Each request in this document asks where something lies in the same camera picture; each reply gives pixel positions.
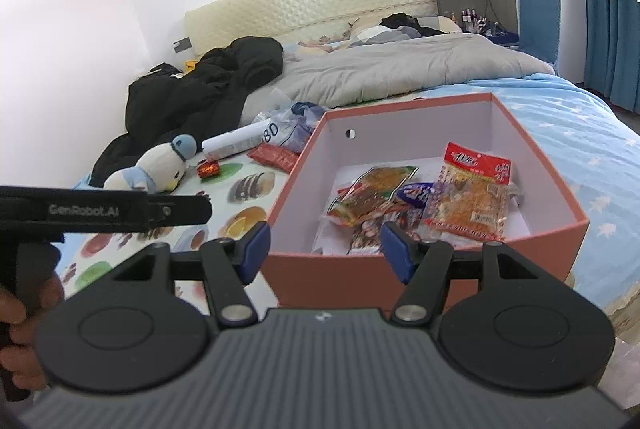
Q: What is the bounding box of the white cylindrical tube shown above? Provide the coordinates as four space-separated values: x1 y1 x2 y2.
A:
201 121 281 161

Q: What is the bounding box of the pile of folded clothes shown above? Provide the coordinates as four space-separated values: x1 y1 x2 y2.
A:
350 12 453 42

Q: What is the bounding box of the clear plastic bag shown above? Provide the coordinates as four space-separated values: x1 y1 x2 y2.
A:
252 88 296 127

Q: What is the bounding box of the blue curtain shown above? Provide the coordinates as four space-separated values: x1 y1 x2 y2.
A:
582 0 640 112

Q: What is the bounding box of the white plush duck toy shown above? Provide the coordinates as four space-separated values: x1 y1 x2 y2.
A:
102 134 198 194

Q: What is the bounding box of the grey duvet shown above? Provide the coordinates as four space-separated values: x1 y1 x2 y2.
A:
240 31 556 110

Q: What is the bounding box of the dark blue snack packet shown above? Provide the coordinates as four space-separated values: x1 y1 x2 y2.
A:
397 183 436 210

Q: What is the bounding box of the orange cardboard box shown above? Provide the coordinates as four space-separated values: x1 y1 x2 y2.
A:
261 92 591 310

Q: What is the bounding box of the plain red snack packet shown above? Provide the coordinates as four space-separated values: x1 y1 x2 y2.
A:
248 144 301 172

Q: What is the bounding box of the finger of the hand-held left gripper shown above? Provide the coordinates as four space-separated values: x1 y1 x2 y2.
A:
145 193 212 232

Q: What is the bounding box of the blue star print bedsheet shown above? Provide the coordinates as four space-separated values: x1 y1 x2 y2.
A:
440 74 640 320

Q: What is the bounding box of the black down jacket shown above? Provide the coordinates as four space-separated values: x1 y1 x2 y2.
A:
90 36 285 187

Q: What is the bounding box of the person's left hand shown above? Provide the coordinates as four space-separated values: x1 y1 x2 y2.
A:
0 276 67 392

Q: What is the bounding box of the blue chair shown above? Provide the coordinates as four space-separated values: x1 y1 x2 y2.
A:
517 0 561 64

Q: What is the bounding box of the green edged spicy strip packet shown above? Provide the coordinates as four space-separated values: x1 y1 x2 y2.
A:
327 165 418 225

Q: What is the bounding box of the pile of mixed snacks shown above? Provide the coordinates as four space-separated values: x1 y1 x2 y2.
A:
320 194 431 255

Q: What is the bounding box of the fruit print tablecloth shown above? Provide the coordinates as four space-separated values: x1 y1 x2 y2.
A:
52 84 441 305

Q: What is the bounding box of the blue print plastic bag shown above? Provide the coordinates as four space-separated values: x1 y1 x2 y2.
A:
280 101 326 154

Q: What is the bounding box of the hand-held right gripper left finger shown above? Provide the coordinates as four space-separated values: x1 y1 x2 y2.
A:
92 220 273 327

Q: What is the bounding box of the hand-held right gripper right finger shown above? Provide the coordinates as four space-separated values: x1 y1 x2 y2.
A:
380 220 566 327

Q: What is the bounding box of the row of small bottles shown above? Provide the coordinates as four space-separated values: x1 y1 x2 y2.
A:
450 8 490 34

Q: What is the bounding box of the red label clear crisp packet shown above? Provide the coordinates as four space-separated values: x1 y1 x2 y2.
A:
422 142 513 242

